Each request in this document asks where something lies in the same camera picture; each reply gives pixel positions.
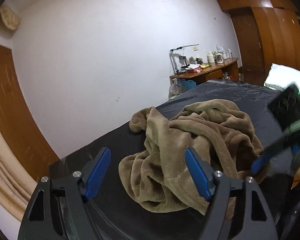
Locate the white plastic bag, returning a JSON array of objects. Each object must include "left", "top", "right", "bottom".
[{"left": 169, "top": 79, "right": 185, "bottom": 98}]

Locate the wooden desk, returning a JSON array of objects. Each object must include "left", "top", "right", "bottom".
[{"left": 170, "top": 57, "right": 239, "bottom": 85}]

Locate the white thermos bottle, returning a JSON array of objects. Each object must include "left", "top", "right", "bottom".
[{"left": 207, "top": 51, "right": 215, "bottom": 63}]

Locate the brown fleece sweater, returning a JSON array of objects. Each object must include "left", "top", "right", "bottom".
[{"left": 119, "top": 99, "right": 263, "bottom": 213}]

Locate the beige pleated curtain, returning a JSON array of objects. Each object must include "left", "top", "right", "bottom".
[{"left": 0, "top": 132, "right": 37, "bottom": 220}]

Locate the red box on desk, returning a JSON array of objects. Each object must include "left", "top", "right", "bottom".
[{"left": 185, "top": 64, "right": 202, "bottom": 74}]

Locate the brown wooden wardrobe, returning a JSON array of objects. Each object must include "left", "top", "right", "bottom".
[{"left": 217, "top": 0, "right": 300, "bottom": 85}]

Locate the white pillow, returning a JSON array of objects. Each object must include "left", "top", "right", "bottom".
[{"left": 263, "top": 63, "right": 300, "bottom": 90}]

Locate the blue bin under desk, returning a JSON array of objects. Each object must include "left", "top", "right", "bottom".
[{"left": 180, "top": 79, "right": 197, "bottom": 90}]

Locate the brown wooden door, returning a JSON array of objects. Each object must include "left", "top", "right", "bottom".
[{"left": 0, "top": 45, "right": 59, "bottom": 181}]

